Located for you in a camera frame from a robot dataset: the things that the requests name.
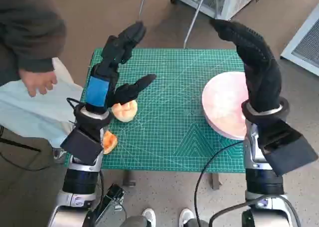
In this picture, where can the white vented unit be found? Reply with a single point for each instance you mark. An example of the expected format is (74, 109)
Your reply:
(304, 42)

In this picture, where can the pale blue cloth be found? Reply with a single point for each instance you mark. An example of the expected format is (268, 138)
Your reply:
(30, 112)

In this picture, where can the green cutting mat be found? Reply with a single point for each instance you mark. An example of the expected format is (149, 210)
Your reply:
(169, 99)

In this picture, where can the grey leg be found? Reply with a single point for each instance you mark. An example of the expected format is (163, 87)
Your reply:
(135, 222)
(197, 223)

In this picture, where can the round toy bread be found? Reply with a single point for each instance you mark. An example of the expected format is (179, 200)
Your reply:
(125, 112)

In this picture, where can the long braided toy bread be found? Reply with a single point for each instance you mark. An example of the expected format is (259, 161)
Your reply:
(109, 141)

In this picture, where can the white shoe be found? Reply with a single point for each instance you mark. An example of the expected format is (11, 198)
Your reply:
(149, 215)
(186, 215)

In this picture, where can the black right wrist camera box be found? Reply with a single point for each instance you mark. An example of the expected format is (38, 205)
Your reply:
(286, 147)

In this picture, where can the person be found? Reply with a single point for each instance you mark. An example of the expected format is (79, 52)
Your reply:
(27, 27)

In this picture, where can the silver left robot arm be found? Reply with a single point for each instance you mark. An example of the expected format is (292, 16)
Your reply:
(79, 177)

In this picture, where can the pink bowl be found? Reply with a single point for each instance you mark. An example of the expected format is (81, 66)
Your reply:
(221, 104)

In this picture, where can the metal table leg bracket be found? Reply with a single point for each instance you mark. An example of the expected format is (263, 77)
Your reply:
(216, 182)
(128, 179)

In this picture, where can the person's hand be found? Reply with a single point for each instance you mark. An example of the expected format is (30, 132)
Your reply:
(37, 81)

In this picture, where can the black left robot hand blue tape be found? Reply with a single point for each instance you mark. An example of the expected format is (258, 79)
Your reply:
(97, 92)

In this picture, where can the metal chair frame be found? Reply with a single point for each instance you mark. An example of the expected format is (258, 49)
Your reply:
(193, 22)

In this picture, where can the white vented cabinet on castors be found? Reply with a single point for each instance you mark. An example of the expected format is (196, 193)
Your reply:
(231, 0)

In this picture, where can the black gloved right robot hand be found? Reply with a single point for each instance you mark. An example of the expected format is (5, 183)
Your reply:
(261, 79)

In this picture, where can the black stand with silver clamp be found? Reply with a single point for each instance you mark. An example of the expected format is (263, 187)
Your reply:
(113, 193)

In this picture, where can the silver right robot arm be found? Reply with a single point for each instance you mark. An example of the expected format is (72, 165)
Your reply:
(264, 184)

